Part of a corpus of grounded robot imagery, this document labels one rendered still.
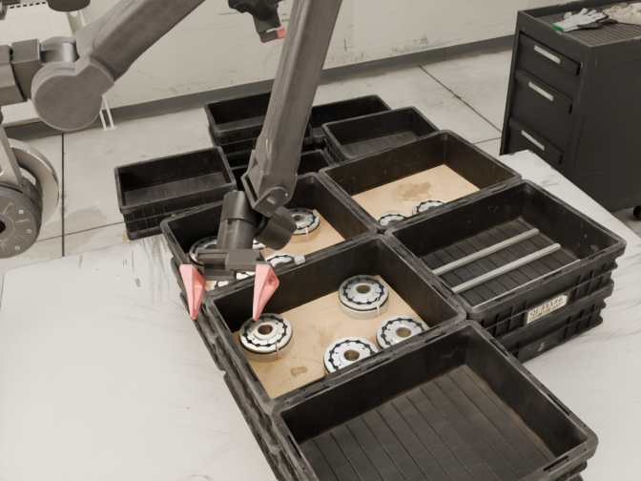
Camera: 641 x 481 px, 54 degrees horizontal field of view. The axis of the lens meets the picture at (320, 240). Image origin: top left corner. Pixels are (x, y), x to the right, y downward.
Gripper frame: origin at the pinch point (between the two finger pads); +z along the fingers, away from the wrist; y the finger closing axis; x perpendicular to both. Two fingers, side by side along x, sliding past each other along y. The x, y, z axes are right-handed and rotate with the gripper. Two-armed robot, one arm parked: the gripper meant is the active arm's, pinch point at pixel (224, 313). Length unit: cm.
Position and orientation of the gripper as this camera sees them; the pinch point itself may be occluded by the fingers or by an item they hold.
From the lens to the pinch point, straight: 96.2
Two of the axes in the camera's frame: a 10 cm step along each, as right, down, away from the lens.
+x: -1.6, -4.4, -8.8
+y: -9.8, 0.0, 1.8
